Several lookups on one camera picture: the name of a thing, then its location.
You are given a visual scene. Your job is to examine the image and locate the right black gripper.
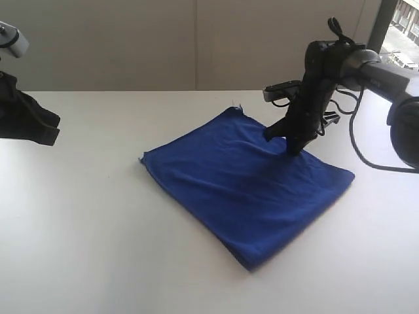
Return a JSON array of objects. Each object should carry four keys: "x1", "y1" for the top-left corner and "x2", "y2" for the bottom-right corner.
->
[{"x1": 263, "y1": 74, "x2": 337, "y2": 156}]

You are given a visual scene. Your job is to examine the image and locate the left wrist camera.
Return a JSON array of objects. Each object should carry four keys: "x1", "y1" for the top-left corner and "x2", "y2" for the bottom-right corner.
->
[{"x1": 0, "y1": 22, "x2": 29, "y2": 58}]

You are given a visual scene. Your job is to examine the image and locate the blue towel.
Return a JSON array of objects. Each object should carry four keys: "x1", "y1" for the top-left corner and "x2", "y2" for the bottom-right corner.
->
[{"x1": 141, "y1": 107, "x2": 355, "y2": 271}]

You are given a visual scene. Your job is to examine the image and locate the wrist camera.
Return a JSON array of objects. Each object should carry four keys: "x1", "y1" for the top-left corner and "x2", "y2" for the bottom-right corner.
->
[
  {"x1": 0, "y1": 22, "x2": 29, "y2": 58},
  {"x1": 263, "y1": 80, "x2": 302, "y2": 103}
]

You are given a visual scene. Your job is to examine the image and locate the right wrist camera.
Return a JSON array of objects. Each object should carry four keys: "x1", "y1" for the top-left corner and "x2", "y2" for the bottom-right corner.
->
[{"x1": 263, "y1": 80, "x2": 302, "y2": 103}]

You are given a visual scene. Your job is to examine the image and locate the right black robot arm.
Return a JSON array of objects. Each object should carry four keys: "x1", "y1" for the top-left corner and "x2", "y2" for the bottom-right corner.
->
[{"x1": 263, "y1": 40, "x2": 418, "y2": 173}]

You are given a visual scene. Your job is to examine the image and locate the black window frame post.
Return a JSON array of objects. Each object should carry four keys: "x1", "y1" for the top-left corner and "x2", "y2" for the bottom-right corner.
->
[{"x1": 367, "y1": 0, "x2": 398, "y2": 53}]

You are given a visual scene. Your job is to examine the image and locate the white vehicle outside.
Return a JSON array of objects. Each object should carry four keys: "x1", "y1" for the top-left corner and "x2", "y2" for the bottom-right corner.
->
[{"x1": 388, "y1": 50, "x2": 418, "y2": 71}]

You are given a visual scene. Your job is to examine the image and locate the right black camera cable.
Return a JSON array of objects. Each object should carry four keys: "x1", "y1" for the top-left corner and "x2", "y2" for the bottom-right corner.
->
[{"x1": 271, "y1": 16, "x2": 419, "y2": 174}]

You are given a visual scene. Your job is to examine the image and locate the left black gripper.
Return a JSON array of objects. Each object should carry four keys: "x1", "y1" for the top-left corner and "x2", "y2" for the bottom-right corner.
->
[{"x1": 1, "y1": 72, "x2": 61, "y2": 147}]

